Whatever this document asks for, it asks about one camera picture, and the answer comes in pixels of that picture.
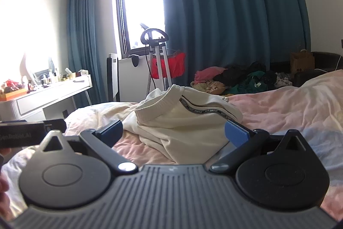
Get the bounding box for tan garment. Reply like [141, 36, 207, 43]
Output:
[191, 80, 229, 95]

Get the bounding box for red cloth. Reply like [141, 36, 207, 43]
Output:
[149, 51, 186, 80]

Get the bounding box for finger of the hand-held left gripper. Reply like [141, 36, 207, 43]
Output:
[43, 118, 67, 135]

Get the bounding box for pink garment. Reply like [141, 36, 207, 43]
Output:
[194, 67, 228, 85]

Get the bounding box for wooden organizer tray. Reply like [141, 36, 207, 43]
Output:
[0, 80, 29, 102]

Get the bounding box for wide teal curtain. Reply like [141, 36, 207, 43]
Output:
[158, 0, 311, 90]

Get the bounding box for green garment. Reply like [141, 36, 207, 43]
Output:
[228, 71, 268, 95]

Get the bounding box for pastel bed blanket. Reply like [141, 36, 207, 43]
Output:
[3, 69, 343, 215]

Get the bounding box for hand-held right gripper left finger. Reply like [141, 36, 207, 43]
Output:
[40, 119, 138, 174]

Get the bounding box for black framed folded panel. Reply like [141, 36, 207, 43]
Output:
[107, 53, 120, 102]

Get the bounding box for brown cardboard box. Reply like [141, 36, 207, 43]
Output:
[291, 50, 315, 74]

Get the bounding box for group of cosmetics bottles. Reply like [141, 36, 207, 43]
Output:
[40, 67, 90, 85]

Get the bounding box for cream striped pants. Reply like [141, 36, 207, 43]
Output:
[122, 84, 244, 165]

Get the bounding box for black leather bench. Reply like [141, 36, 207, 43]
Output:
[269, 51, 343, 87]

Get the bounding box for white dressing table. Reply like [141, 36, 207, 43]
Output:
[0, 75, 93, 122]

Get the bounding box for white radiator cabinet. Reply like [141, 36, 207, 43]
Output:
[118, 56, 161, 103]

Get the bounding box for garment steamer stand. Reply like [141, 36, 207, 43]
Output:
[139, 22, 173, 91]

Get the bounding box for black white patterned garment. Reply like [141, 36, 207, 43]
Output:
[275, 72, 293, 88]

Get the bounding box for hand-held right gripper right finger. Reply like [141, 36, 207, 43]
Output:
[209, 121, 308, 174]

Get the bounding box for white charging cable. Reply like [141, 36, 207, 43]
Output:
[313, 55, 343, 74]

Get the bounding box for dark framed window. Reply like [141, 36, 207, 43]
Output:
[113, 0, 165, 59]

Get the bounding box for person's left hand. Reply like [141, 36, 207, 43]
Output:
[0, 175, 11, 220]

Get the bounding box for narrow teal curtain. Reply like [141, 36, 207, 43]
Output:
[67, 0, 118, 109]

